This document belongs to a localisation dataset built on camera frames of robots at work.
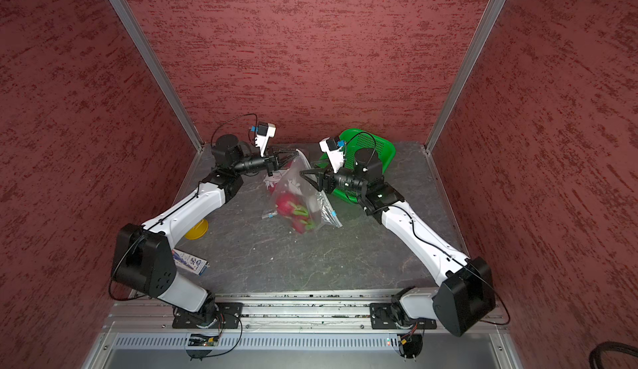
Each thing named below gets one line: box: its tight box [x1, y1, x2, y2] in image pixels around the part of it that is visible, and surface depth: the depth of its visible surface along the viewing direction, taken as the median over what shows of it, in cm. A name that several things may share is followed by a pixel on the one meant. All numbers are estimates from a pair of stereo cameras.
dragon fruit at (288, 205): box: [275, 191, 307, 217], surface depth 87 cm
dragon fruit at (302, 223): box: [291, 215, 316, 234], surface depth 85 cm
